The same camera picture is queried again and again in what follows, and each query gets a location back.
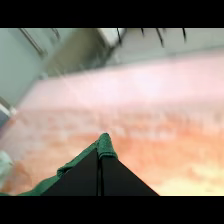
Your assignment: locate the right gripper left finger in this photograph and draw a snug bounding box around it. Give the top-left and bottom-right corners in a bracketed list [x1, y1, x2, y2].
[41, 147, 99, 197]

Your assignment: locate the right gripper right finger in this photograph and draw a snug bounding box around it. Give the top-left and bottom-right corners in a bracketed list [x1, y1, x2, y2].
[100, 155, 160, 197]

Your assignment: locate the dark green T-shirt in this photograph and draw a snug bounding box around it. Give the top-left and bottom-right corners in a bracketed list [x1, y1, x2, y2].
[0, 132, 119, 197]

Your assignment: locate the pale green garment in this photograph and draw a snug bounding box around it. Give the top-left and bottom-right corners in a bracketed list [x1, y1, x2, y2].
[0, 150, 15, 190]

